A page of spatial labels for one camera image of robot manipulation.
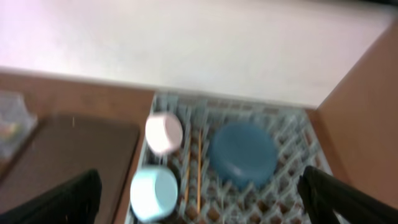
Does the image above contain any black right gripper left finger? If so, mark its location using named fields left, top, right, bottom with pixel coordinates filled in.
left=1, top=169, right=102, bottom=224

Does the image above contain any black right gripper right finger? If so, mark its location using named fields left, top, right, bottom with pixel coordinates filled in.
left=297, top=166, right=397, bottom=224

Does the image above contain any light blue rice bowl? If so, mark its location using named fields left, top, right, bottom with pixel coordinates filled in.
left=130, top=166, right=178, bottom=223

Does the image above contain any blue plate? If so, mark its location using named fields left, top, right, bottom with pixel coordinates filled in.
left=207, top=122, right=278, bottom=190

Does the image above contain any white bowl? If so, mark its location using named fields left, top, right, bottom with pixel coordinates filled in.
left=145, top=112, right=183, bottom=156

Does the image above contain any short wooden chopstick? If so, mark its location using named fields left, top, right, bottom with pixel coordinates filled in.
left=184, top=147, right=191, bottom=204

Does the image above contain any long wooden chopstick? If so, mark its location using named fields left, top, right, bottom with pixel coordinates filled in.
left=197, top=129, right=203, bottom=215

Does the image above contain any grey dishwasher rack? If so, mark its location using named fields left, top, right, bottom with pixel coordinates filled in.
left=138, top=93, right=330, bottom=223

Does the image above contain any dark brown serving tray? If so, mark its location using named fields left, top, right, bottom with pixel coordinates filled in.
left=1, top=114, right=140, bottom=223

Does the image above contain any clear plastic bin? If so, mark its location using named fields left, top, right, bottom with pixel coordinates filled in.
left=1, top=91, right=37, bottom=160

